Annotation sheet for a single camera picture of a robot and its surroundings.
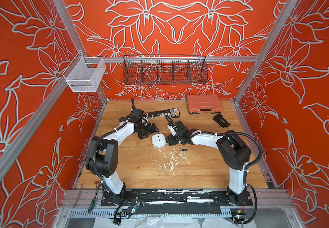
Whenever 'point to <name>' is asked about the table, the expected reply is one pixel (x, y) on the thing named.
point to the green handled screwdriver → (91, 205)
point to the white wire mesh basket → (83, 74)
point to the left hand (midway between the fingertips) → (154, 131)
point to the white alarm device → (159, 140)
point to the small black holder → (219, 118)
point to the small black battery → (183, 149)
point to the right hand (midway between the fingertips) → (169, 137)
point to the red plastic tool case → (204, 104)
